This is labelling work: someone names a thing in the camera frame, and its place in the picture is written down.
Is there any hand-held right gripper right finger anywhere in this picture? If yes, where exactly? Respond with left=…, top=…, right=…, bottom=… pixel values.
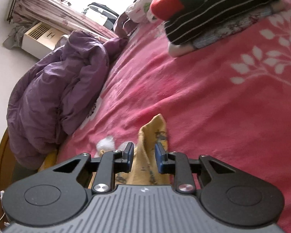
left=155, top=142, right=241, bottom=194

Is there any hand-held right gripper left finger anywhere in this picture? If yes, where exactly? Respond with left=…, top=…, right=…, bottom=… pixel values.
left=52, top=141, right=134, bottom=195

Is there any yellow printed garment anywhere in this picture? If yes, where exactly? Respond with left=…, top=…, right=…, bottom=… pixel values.
left=87, top=114, right=171, bottom=190

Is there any pink floral bed sheet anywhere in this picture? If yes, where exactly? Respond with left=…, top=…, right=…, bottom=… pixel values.
left=58, top=0, right=291, bottom=233

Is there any yellow cloth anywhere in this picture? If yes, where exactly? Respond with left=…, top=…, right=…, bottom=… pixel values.
left=37, top=150, right=60, bottom=173

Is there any purple duvet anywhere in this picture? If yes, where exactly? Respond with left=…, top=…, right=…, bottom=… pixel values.
left=7, top=30, right=129, bottom=170

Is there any white folded garment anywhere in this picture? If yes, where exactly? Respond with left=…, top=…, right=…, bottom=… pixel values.
left=167, top=41, right=197, bottom=57

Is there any wooden headboard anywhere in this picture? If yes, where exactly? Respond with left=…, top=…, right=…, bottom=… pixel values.
left=0, top=129, right=17, bottom=216

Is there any white air conditioner unit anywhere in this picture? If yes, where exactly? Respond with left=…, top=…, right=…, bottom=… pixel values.
left=23, top=22, right=72, bottom=60

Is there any black white striped garment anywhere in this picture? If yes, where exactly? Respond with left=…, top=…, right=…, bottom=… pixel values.
left=164, top=0, right=291, bottom=46

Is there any white printed cloth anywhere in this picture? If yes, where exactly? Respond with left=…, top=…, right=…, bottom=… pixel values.
left=125, top=0, right=159, bottom=23

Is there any red green knit sweater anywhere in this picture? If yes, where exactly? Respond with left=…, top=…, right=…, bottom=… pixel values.
left=149, top=0, right=236, bottom=21

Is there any grey checkered cloth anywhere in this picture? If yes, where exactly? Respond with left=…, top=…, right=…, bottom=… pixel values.
left=2, top=25, right=27, bottom=49

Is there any pink floral curtain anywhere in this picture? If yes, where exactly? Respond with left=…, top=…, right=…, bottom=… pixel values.
left=7, top=0, right=120, bottom=40

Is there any black curtain rod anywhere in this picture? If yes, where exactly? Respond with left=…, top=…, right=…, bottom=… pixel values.
left=7, top=0, right=23, bottom=23

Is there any black metal frame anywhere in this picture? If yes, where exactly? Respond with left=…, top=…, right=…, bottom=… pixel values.
left=82, top=2, right=119, bottom=30

